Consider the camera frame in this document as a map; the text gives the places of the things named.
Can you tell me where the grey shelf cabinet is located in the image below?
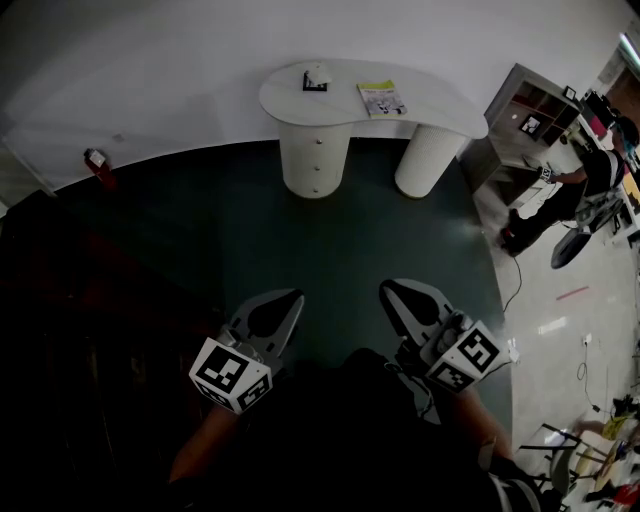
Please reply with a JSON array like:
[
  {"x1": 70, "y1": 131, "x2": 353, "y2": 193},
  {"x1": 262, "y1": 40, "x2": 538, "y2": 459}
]
[{"x1": 459, "y1": 62, "x2": 586, "y2": 206}]

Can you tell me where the green white book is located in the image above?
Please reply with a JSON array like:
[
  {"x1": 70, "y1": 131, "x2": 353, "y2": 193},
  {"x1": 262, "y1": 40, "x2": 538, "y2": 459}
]
[{"x1": 356, "y1": 79, "x2": 409, "y2": 119}]

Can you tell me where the person's left forearm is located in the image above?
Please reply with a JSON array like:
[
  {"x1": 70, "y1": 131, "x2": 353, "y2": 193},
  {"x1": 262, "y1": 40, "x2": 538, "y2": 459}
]
[{"x1": 169, "y1": 399, "x2": 242, "y2": 484}]

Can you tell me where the grey office chair base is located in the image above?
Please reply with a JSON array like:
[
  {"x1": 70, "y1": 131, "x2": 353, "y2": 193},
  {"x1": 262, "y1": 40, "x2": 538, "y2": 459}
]
[{"x1": 549, "y1": 219, "x2": 601, "y2": 271}]

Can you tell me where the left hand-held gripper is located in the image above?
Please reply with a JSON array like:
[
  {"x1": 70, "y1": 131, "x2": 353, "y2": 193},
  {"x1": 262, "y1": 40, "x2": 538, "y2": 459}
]
[{"x1": 188, "y1": 289, "x2": 305, "y2": 415}]

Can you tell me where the black floor cable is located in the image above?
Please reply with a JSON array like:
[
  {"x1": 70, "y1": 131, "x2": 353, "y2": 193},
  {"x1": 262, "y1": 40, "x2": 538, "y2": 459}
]
[{"x1": 501, "y1": 252, "x2": 524, "y2": 314}]

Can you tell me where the large white drawer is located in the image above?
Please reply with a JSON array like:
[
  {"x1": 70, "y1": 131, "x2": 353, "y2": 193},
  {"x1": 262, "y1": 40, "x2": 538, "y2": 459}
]
[{"x1": 282, "y1": 177, "x2": 346, "y2": 200}]

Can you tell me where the person's torso black shirt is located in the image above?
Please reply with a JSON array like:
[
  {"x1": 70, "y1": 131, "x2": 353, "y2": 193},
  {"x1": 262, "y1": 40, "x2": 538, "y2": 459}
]
[{"x1": 169, "y1": 347, "x2": 551, "y2": 512}]

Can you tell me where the person's right forearm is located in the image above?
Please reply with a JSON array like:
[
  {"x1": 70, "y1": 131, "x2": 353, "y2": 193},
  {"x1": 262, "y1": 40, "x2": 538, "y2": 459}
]
[{"x1": 452, "y1": 384, "x2": 514, "y2": 471}]

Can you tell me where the white cabinet door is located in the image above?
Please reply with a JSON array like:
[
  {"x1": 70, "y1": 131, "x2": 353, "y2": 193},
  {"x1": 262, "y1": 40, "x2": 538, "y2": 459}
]
[{"x1": 278, "y1": 130, "x2": 352, "y2": 180}]

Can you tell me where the black white striped waist pack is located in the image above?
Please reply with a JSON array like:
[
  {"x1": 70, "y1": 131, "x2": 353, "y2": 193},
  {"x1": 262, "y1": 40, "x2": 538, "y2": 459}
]
[{"x1": 487, "y1": 469, "x2": 546, "y2": 512}]

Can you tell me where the red fire extinguisher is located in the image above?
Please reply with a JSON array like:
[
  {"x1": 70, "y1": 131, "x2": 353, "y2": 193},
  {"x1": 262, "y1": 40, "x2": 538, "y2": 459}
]
[{"x1": 83, "y1": 147, "x2": 119, "y2": 192}]

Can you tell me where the white wooden cabinet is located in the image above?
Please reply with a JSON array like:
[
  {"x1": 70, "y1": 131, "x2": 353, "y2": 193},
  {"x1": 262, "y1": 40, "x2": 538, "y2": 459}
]
[{"x1": 258, "y1": 58, "x2": 490, "y2": 200}]

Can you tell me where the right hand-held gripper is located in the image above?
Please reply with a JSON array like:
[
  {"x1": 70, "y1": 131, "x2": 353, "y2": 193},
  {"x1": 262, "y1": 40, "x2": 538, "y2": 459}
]
[{"x1": 378, "y1": 278, "x2": 514, "y2": 396}]

